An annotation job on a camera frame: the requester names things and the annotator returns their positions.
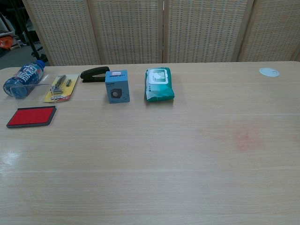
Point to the clear ink pad lid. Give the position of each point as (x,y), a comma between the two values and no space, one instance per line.
(47,80)

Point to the woven wooden folding screen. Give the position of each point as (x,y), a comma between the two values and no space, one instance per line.
(129,30)

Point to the red ink pad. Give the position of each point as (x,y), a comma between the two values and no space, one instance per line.
(30,117)

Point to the orange bag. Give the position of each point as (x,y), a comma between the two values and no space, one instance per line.
(5,42)

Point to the blue labelled drink bottle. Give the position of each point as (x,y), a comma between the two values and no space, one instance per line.
(25,75)

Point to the small blue cardboard box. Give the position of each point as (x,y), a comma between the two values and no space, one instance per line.
(117,90)

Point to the black stapler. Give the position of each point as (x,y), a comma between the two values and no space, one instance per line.
(87,75)

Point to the black tripod stand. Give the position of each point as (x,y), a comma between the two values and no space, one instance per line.
(35,50)

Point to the razor in yellow blister pack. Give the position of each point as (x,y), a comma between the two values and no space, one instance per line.
(63,90)

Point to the green wet wipes pack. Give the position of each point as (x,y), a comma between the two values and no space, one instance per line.
(159,92)

